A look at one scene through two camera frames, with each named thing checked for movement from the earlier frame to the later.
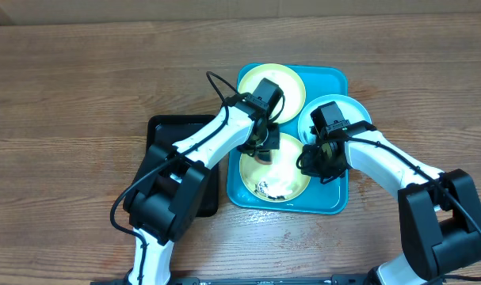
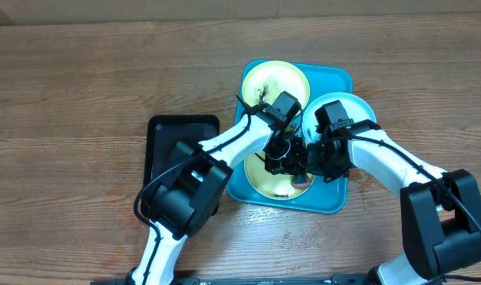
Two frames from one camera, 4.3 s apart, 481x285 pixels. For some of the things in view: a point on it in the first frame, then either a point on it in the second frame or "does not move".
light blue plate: x=353 y=109 does not move
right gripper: x=311 y=168 does not move
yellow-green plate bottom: x=280 y=181 does not move
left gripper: x=273 y=142 → x=296 y=165
